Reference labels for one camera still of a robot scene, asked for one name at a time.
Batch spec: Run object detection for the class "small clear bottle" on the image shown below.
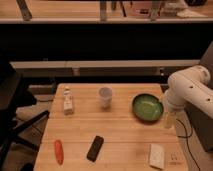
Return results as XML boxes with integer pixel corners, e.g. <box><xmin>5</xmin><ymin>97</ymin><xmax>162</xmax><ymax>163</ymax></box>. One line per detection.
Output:
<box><xmin>63</xmin><ymin>87</ymin><xmax>74</xmax><ymax>115</ymax></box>

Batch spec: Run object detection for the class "black office chair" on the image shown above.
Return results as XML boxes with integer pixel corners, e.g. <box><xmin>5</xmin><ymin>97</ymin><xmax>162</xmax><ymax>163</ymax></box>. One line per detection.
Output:
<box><xmin>0</xmin><ymin>61</ymin><xmax>49</xmax><ymax>171</ymax></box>

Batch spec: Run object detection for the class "white paper cup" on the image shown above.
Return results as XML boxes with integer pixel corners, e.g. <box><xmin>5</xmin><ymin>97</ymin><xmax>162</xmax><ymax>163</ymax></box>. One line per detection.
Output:
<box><xmin>99</xmin><ymin>87</ymin><xmax>112</xmax><ymax>108</ymax></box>

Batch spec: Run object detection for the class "black rectangular remote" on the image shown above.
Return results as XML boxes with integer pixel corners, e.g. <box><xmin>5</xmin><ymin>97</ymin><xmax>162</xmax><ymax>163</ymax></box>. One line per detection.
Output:
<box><xmin>87</xmin><ymin>136</ymin><xmax>104</xmax><ymax>162</ymax></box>

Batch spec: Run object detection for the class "black cable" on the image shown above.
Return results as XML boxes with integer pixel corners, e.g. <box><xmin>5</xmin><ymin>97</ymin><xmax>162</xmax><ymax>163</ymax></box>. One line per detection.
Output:
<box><xmin>175</xmin><ymin>117</ymin><xmax>202</xmax><ymax>171</ymax></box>

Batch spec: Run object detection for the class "green ceramic bowl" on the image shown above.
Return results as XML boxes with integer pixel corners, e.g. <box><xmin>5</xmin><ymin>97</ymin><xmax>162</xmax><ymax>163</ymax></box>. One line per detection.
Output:
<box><xmin>132</xmin><ymin>94</ymin><xmax>164</xmax><ymax>122</ymax></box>

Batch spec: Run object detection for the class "orange carrot toy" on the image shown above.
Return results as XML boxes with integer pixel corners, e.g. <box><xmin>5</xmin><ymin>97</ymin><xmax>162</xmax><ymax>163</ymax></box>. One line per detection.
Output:
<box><xmin>54</xmin><ymin>140</ymin><xmax>64</xmax><ymax>165</ymax></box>

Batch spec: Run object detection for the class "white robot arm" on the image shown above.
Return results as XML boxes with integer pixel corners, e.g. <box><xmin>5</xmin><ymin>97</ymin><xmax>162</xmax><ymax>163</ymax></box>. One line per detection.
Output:
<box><xmin>162</xmin><ymin>65</ymin><xmax>213</xmax><ymax>129</ymax></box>

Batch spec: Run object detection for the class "white rectangular sponge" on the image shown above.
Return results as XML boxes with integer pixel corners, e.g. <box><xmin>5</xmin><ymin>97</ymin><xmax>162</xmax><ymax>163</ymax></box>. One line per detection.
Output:
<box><xmin>149</xmin><ymin>144</ymin><xmax>165</xmax><ymax>170</ymax></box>

